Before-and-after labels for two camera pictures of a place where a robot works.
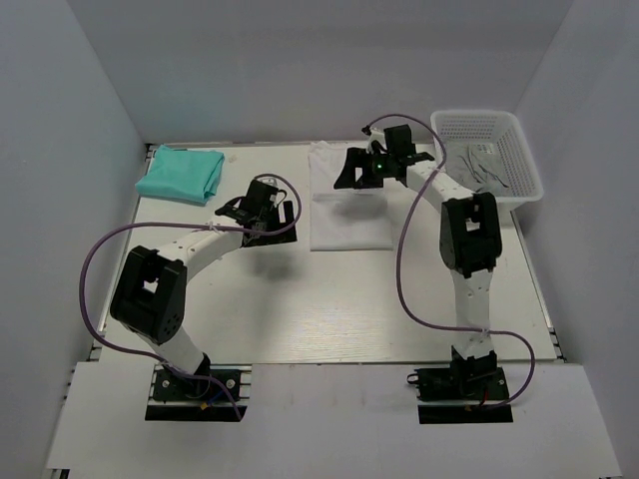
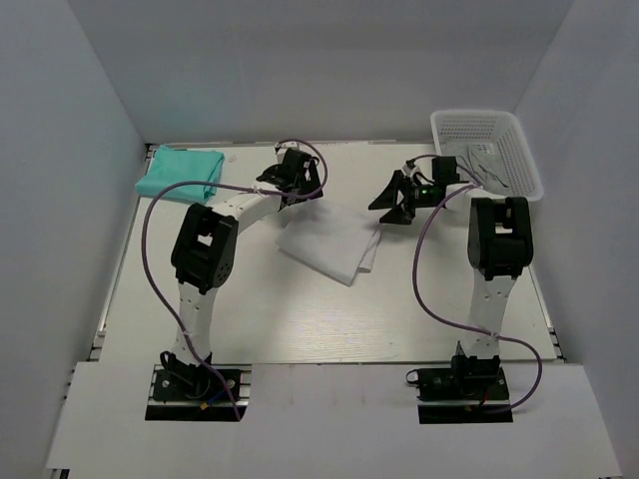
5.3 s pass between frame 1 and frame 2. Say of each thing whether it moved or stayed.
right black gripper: moved
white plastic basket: stayed
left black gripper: moved
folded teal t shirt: stayed
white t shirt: moved
